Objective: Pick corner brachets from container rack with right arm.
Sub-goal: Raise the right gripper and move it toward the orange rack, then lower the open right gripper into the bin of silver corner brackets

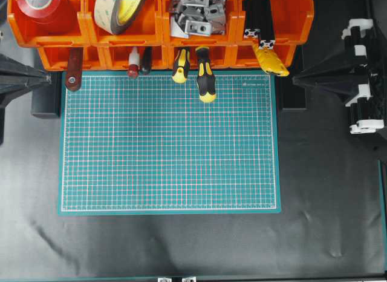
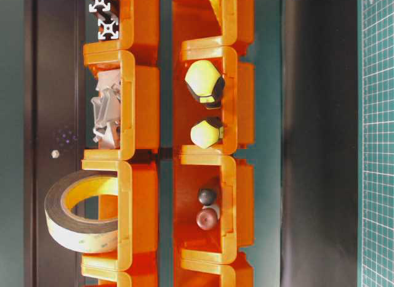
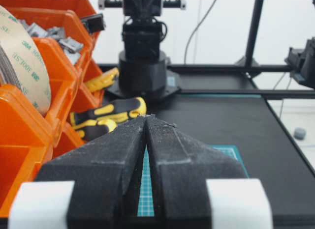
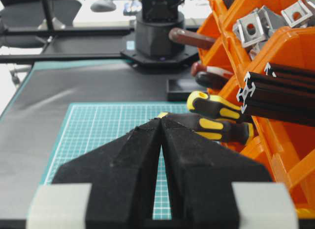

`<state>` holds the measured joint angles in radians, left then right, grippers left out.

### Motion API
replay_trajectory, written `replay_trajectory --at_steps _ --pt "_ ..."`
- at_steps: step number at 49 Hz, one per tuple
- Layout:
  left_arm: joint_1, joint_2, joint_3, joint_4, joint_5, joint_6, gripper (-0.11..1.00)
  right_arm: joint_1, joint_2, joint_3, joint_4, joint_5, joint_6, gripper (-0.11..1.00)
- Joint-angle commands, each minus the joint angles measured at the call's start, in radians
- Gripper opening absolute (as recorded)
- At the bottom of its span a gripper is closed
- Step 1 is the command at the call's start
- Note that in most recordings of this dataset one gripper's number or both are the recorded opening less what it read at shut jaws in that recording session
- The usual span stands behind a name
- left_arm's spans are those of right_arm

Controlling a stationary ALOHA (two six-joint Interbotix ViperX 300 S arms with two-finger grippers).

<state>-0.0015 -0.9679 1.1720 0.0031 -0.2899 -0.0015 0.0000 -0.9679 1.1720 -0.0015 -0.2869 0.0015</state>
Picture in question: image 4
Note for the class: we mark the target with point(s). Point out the green cutting mat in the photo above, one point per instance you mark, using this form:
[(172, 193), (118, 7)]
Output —
[(87, 126)]

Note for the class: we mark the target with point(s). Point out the orange container rack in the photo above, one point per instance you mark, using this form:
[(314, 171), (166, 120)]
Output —
[(268, 48)]

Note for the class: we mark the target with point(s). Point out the grey computer mouse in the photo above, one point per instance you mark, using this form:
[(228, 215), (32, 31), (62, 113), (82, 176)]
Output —
[(103, 6)]

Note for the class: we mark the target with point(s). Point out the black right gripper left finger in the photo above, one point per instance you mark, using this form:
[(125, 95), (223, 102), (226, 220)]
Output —
[(111, 187)]

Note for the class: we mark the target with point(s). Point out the pile of silver corner brackets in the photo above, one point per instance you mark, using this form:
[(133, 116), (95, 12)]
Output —
[(257, 27)]

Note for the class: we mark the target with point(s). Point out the black office chair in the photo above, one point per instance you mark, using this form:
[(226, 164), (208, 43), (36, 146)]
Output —
[(29, 13)]

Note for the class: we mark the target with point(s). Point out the brown wooden tool handle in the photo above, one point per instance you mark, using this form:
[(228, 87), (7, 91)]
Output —
[(187, 37)]

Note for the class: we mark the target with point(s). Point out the small black tray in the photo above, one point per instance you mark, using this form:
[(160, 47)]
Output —
[(180, 89)]

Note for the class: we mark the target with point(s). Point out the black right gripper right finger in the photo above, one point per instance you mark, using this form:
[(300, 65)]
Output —
[(220, 188)]

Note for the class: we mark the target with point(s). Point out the red white tool handle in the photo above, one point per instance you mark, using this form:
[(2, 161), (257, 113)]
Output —
[(198, 67)]

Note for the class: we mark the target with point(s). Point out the yellow black screwdriver handle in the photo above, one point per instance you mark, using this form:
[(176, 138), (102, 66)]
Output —
[(215, 107)]

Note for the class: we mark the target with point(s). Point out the black aluminium extrusion profile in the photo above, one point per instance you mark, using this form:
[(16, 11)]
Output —
[(277, 98)]

